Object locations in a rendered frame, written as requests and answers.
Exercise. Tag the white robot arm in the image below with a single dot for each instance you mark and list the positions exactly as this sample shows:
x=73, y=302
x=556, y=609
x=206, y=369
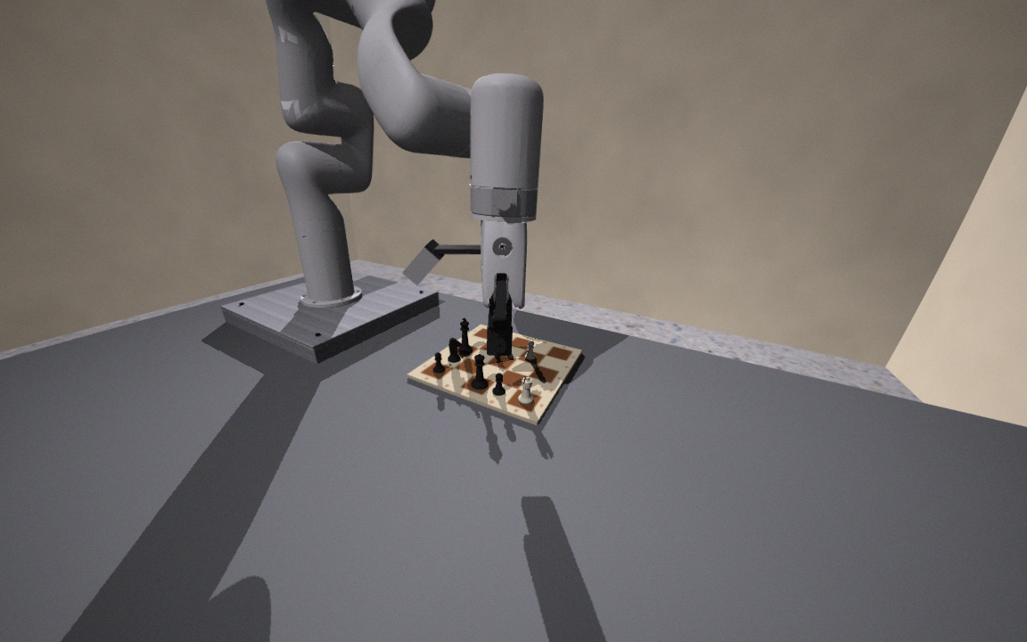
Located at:
x=418, y=113

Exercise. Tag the brown and cream chessboard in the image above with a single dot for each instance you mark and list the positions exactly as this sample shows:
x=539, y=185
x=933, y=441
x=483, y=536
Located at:
x=548, y=371

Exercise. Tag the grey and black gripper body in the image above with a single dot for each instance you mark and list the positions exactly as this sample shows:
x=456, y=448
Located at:
x=512, y=231

